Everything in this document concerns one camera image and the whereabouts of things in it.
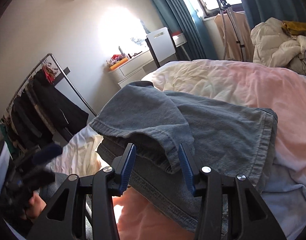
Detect garment steamer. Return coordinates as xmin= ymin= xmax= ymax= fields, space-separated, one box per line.
xmin=207 ymin=0 xmax=246 ymax=62

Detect person's left hand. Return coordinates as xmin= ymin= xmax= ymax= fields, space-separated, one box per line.
xmin=24 ymin=194 xmax=47 ymax=220

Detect pile of cream clothes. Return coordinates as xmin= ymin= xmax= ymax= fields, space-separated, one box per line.
xmin=251 ymin=17 xmax=306 ymax=77

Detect grey jeans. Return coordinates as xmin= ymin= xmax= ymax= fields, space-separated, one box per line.
xmin=89 ymin=81 xmax=279 ymax=233

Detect white and black chair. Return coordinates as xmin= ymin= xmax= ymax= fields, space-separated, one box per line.
xmin=145 ymin=27 xmax=176 ymax=68

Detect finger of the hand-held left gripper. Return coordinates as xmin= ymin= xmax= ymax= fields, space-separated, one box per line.
xmin=30 ymin=144 xmax=63 ymax=165

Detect bed with pink-white duvet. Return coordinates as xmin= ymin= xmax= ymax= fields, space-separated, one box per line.
xmin=43 ymin=59 xmax=306 ymax=240

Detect beige hanging garment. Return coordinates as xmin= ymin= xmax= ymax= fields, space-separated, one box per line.
xmin=213 ymin=11 xmax=255 ymax=62

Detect narrow teal curtain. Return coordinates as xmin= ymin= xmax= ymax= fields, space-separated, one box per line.
xmin=138 ymin=0 xmax=218 ymax=62

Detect yellow garment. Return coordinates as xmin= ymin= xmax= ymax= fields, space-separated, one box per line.
xmin=282 ymin=20 xmax=306 ymax=38

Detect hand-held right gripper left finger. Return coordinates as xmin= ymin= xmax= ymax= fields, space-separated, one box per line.
xmin=26 ymin=143 xmax=136 ymax=240

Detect orange box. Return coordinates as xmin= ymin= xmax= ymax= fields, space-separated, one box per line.
xmin=108 ymin=57 xmax=130 ymax=70

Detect red hanging garment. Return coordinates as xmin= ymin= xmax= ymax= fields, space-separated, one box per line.
xmin=41 ymin=64 xmax=58 ymax=84

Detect white dressing table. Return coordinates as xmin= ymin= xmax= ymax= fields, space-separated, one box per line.
xmin=108 ymin=34 xmax=187 ymax=89

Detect black hanging clothes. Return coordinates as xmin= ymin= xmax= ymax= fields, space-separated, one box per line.
xmin=8 ymin=69 xmax=90 ymax=153

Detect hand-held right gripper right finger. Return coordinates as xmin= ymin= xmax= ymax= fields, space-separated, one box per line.
xmin=178 ymin=144 xmax=287 ymax=240

